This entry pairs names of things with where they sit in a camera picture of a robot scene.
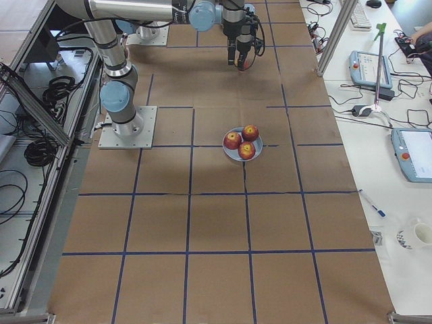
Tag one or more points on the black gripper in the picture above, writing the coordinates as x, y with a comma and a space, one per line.
231, 32

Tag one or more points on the plate apple far side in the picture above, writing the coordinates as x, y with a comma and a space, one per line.
250, 133

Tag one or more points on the plate apple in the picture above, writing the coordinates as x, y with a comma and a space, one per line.
232, 140
246, 150
250, 133

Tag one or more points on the plate apple near centre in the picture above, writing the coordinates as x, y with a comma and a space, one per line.
232, 140

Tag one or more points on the plate apple front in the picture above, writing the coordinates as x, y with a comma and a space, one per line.
246, 150

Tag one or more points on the light blue plate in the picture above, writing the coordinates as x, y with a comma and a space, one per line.
233, 154

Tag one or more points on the teach pendant far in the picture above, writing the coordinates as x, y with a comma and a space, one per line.
363, 70

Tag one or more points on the teach pendant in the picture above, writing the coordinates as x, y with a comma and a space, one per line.
413, 152
363, 70

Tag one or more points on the black power adapter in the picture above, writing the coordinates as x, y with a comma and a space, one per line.
361, 110

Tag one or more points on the green-tipped reacher stick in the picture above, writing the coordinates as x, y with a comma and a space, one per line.
380, 35

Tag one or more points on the teach pendant near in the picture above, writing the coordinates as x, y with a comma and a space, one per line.
413, 152

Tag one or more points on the white blue pen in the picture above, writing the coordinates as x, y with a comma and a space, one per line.
379, 211

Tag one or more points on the white mug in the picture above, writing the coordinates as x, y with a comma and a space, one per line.
415, 234

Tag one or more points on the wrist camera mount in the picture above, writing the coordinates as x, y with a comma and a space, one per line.
251, 21

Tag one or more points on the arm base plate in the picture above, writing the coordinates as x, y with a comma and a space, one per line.
148, 37
138, 134

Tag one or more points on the aluminium frame post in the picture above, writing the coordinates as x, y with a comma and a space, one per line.
338, 29

